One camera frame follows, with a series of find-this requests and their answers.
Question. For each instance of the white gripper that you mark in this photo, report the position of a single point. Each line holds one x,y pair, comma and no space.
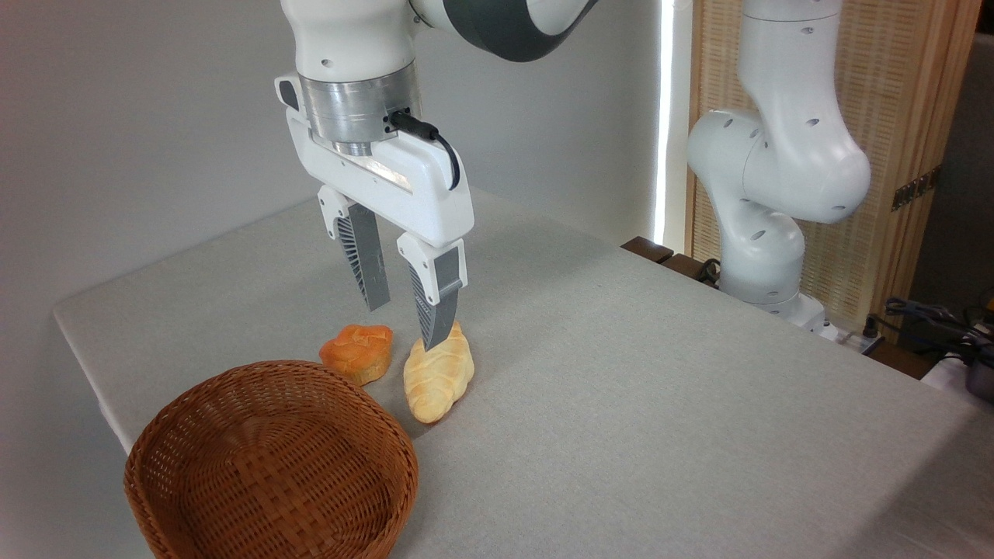
404,186

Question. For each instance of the small round bread roll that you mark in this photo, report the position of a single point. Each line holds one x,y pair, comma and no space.
357,353

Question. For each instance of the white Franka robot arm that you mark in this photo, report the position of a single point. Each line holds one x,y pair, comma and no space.
784,155

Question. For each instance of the long pale bread loaf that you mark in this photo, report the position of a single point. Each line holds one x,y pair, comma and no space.
439,380

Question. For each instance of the brown woven wicker basket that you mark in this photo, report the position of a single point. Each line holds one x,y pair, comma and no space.
256,466

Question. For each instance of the dark wooden block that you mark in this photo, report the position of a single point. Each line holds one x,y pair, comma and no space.
685,268
648,249

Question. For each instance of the bamboo folding screen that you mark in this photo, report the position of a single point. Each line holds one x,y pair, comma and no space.
901,78

